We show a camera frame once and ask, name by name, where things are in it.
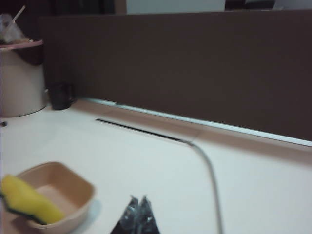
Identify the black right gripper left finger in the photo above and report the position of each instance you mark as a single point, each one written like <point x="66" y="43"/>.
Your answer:
<point x="129" y="219"/>

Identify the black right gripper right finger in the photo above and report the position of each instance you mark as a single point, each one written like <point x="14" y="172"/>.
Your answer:
<point x="147" y="219"/>

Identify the yellow and green cleaning sponge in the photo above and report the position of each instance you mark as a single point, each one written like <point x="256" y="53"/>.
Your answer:
<point x="29" y="200"/>

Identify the thin wooden stick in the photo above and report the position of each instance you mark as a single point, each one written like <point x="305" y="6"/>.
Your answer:
<point x="17" y="15"/>

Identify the brown desk divider panel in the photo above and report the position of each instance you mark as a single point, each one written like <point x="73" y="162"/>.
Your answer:
<point x="182" y="68"/>

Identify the grey divider base rail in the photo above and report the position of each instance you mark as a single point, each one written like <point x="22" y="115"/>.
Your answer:
<point x="195" y="119"/>

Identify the beige bin with pink rim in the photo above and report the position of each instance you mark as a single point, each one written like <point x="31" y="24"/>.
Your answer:
<point x="22" y="83"/>

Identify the beige paper lunch box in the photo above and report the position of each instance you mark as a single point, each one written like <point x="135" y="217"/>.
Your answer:
<point x="70" y="190"/>

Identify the black cup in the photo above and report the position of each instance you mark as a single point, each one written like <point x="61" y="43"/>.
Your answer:
<point x="60" y="96"/>

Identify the clear plastic bin bag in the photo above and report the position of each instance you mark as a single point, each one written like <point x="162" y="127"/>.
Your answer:
<point x="12" y="30"/>

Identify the small black object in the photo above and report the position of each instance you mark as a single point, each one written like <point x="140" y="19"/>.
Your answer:
<point x="3" y="123"/>

